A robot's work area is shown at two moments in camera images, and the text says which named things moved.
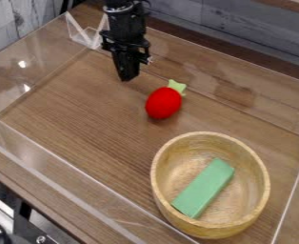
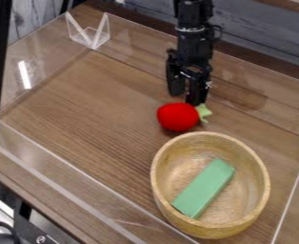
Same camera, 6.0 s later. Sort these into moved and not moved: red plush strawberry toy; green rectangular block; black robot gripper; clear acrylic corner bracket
Moved: red plush strawberry toy; black robot gripper
Not moved: green rectangular block; clear acrylic corner bracket
